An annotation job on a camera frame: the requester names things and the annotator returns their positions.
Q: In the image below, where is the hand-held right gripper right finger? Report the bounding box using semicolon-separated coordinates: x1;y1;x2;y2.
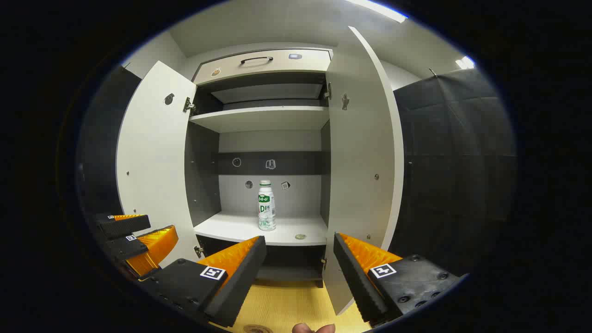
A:
333;233;463;327

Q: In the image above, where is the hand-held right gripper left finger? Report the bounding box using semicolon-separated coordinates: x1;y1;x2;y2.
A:
138;235;267;328

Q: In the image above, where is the light grey cabinet door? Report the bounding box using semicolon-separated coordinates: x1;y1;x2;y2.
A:
116;61;204;268
322;26;405;316

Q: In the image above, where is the white green-label bottle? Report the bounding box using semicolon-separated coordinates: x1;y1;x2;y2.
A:
258;180;277;231

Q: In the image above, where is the grey white cabinet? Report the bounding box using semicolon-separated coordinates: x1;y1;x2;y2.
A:
184;46;334;288

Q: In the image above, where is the white cabinet shelf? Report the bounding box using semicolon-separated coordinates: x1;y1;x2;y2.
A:
189;105;330;135
193;212;329;247

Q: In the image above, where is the beige cabinet drawer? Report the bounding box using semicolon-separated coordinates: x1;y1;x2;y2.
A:
192;48;333;86

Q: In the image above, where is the black backdrop cloth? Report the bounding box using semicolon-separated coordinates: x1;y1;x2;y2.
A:
388;68;518;278
76;65;142;218

